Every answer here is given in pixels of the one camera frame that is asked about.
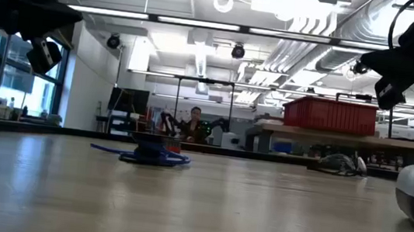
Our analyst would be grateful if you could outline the blue cable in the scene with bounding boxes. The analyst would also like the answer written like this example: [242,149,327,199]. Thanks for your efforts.
[88,140,193,171]

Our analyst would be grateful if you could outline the black hanging spotlight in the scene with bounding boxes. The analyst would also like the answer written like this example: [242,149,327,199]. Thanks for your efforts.
[105,33,123,50]
[230,42,247,61]

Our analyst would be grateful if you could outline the red ribbed plastic bin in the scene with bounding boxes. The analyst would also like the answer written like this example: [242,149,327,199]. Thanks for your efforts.
[280,93,381,137]

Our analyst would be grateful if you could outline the wooden workbench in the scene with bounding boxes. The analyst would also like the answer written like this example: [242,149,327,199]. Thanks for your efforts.
[244,120,414,171]

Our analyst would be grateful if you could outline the white ceiling pipe bundle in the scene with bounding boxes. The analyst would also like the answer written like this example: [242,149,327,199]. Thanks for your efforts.
[260,5,339,81]

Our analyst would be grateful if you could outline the long linear ceiling light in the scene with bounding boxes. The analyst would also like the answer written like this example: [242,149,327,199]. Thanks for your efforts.
[127,68,414,110]
[65,3,395,52]

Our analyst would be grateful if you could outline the black computer monitor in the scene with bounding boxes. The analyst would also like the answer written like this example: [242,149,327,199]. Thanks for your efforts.
[107,85,151,116]

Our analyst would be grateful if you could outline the white ceiling air unit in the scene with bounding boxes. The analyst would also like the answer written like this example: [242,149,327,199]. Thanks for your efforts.
[249,0,340,29]

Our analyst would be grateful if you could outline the black monitor desk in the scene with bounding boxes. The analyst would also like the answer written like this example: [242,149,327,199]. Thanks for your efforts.
[93,109,153,138]

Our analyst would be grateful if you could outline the blue box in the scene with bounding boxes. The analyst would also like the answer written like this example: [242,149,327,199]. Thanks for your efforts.
[272,140,293,154]

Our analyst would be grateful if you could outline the person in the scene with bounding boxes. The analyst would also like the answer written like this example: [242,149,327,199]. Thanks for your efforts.
[179,104,213,145]

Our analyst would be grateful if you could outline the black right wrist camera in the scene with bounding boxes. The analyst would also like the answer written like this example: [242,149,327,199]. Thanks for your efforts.
[371,75,411,113]

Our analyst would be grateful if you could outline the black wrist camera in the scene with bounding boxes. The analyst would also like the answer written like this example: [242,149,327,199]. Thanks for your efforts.
[371,75,411,113]
[23,36,65,78]

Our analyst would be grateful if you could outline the black ceiling camera cluster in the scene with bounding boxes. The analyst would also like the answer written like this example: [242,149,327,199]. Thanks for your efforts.
[351,58,371,77]

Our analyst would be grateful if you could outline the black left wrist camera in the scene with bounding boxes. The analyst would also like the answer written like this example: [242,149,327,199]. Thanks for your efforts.
[23,36,65,78]

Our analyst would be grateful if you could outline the silver round ceiling duct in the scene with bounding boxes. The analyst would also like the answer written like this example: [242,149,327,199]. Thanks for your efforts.
[335,0,405,47]

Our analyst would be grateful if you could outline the black camera stand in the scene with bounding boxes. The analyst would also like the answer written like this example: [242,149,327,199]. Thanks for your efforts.
[385,107,396,140]

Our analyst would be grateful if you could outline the black background rig frame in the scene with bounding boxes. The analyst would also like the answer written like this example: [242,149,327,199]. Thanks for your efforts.
[170,74,237,147]

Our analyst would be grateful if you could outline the white coiled cable ring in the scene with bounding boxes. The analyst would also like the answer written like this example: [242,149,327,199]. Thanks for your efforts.
[212,0,235,15]

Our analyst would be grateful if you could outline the white pedestal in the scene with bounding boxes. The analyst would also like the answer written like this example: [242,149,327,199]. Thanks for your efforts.
[220,130,242,150]

